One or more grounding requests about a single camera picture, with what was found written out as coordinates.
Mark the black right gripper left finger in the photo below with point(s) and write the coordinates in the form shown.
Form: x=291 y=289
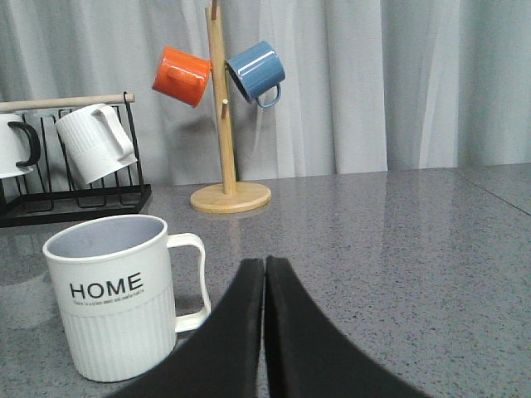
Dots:
x=221 y=358

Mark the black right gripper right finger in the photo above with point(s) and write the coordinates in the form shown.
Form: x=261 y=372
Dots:
x=307 y=356

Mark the white HOME mug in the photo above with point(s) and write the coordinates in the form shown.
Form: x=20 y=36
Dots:
x=114 y=288

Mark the wooden mug tree stand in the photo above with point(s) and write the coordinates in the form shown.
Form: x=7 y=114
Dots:
x=229 y=196

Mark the white ribbed mug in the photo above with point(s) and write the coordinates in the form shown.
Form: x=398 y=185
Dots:
x=96 y=141

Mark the grey curtain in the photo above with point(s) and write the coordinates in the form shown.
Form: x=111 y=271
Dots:
x=370 y=85

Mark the orange enamel mug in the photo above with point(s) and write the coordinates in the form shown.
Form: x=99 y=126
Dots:
x=181 y=76

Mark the blue enamel mug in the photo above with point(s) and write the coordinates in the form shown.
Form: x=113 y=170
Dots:
x=255 y=71

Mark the black wire mug rack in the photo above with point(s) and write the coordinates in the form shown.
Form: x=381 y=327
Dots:
x=54 y=191

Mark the white mug black handle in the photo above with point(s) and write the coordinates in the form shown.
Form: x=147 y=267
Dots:
x=20 y=146

